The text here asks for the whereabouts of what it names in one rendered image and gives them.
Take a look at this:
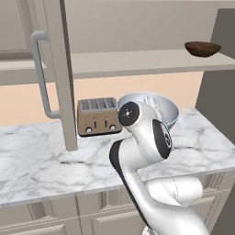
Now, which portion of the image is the large pale blue bowl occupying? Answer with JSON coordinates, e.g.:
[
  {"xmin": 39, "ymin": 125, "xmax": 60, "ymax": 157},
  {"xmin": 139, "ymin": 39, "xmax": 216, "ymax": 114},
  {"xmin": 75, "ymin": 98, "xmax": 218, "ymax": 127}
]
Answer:
[{"xmin": 117, "ymin": 91, "xmax": 181, "ymax": 130}]

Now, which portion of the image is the small brown bowl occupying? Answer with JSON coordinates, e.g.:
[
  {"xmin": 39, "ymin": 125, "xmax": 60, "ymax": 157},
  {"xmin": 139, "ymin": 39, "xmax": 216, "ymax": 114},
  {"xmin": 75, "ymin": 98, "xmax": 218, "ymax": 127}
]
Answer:
[{"xmin": 184, "ymin": 40, "xmax": 222, "ymax": 58}]

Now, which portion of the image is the bronze four-slot toaster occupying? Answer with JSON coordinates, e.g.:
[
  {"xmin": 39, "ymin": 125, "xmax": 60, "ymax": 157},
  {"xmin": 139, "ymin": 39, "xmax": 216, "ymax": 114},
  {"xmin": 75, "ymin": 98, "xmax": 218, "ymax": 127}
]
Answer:
[{"xmin": 76, "ymin": 96, "xmax": 124, "ymax": 138}]

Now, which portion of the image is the beige cupboard shelf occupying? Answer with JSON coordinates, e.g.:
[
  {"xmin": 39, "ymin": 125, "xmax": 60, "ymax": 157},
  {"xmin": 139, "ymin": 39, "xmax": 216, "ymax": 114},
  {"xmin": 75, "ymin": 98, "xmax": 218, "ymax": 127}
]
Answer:
[{"xmin": 0, "ymin": 49, "xmax": 235, "ymax": 86}]

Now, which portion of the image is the beige open cupboard door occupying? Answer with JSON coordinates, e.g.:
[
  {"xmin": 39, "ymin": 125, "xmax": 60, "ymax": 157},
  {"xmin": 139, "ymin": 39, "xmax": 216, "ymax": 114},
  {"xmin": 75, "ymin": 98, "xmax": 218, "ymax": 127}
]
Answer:
[{"xmin": 42, "ymin": 0, "xmax": 79, "ymax": 152}]

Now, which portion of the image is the beige base cupboard door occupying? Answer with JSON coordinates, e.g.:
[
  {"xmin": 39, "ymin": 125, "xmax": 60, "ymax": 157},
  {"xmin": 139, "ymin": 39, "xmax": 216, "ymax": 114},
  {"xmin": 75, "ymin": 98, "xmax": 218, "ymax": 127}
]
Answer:
[
  {"xmin": 0, "ymin": 196, "xmax": 81, "ymax": 235},
  {"xmin": 76, "ymin": 185, "xmax": 148, "ymax": 235},
  {"xmin": 196, "ymin": 171, "xmax": 235, "ymax": 233}
]

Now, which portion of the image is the beige closed cupboard door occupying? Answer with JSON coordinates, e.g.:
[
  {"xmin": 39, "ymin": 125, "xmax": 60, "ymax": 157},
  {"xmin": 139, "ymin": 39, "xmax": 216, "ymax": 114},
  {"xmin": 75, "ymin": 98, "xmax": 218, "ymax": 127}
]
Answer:
[{"xmin": 0, "ymin": 0, "xmax": 35, "ymax": 61}]

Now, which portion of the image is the grey cupboard door handle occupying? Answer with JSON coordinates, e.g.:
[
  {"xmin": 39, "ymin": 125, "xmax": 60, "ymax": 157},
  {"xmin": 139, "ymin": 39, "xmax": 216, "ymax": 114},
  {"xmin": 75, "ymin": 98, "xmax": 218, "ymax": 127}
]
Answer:
[{"xmin": 29, "ymin": 29, "xmax": 62, "ymax": 120}]

